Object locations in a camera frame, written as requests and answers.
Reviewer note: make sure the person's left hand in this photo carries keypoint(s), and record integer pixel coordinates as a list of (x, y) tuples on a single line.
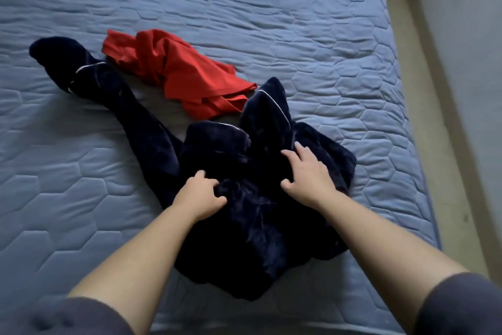
[(196, 199)]

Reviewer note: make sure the person's right hand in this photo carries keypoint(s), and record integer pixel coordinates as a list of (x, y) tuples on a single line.
[(311, 182)]

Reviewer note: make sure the person's left thumb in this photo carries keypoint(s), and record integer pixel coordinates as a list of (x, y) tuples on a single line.
[(219, 202)]

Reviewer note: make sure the person's right thumb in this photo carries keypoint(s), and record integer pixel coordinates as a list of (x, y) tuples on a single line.
[(287, 185)]

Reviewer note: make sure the person's right middle finger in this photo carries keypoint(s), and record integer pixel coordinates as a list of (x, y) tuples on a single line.
[(302, 149)]

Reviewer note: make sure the dark navy velvet garment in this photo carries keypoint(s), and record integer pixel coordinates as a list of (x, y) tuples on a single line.
[(243, 236)]

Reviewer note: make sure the person's right forearm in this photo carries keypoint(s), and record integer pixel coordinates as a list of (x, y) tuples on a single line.
[(376, 244)]

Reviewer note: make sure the person's left forearm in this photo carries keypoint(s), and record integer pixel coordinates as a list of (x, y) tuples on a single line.
[(145, 256)]

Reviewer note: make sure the red cloth garment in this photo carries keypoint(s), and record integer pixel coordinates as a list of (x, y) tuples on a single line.
[(184, 68)]

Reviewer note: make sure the person's grey left sleeve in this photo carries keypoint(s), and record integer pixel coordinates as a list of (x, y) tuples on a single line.
[(66, 317)]

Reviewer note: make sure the person's grey sleeve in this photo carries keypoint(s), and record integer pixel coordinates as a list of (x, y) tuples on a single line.
[(462, 305), (66, 317)]

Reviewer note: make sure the person's grey right sleeve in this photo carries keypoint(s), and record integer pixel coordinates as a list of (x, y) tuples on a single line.
[(462, 305)]

